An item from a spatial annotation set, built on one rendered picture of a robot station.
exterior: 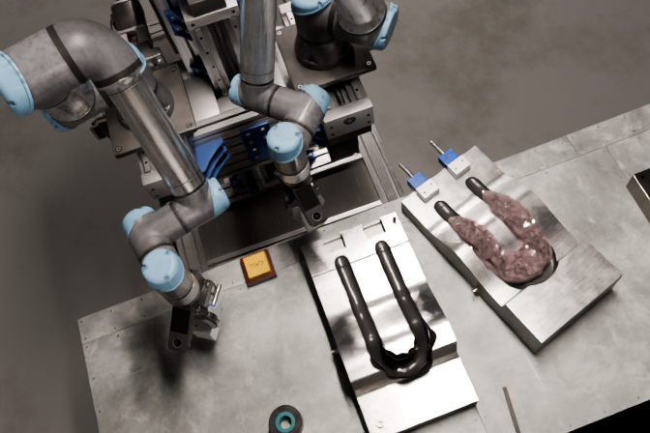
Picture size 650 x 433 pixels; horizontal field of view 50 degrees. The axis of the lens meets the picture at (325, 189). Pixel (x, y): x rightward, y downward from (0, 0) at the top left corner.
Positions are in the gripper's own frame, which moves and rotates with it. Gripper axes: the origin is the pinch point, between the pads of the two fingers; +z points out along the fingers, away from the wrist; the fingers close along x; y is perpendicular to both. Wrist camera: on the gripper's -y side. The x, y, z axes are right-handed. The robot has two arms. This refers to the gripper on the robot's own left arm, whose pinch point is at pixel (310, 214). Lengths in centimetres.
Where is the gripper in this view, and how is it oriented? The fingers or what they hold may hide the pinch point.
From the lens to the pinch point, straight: 175.7
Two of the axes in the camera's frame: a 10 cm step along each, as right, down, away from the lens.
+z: 1.2, 4.4, 8.9
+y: -4.6, -7.7, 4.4
